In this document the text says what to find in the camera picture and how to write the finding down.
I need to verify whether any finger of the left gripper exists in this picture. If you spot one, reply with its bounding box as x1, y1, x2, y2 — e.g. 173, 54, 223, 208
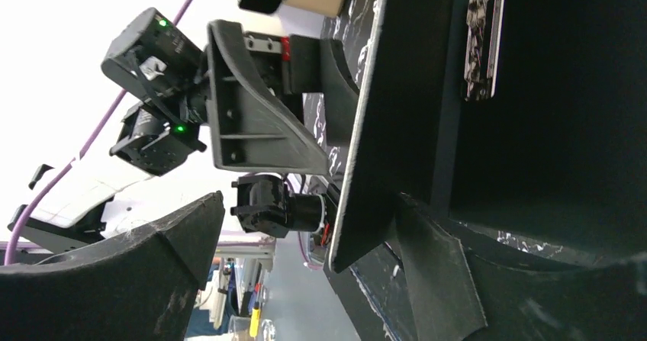
288, 35, 359, 147

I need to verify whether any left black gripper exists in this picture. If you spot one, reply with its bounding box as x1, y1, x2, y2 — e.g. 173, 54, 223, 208
100, 7, 330, 239

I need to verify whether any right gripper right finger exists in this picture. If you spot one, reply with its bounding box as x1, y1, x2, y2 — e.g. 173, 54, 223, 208
395, 195, 646, 340

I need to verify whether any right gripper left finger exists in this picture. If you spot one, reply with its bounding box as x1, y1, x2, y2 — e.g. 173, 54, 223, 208
1, 192, 225, 340

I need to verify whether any silver folder lever clip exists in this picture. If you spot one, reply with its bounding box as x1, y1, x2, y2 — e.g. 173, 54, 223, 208
464, 0, 505, 101

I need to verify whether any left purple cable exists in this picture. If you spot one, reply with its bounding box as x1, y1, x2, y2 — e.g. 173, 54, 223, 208
4, 0, 214, 266

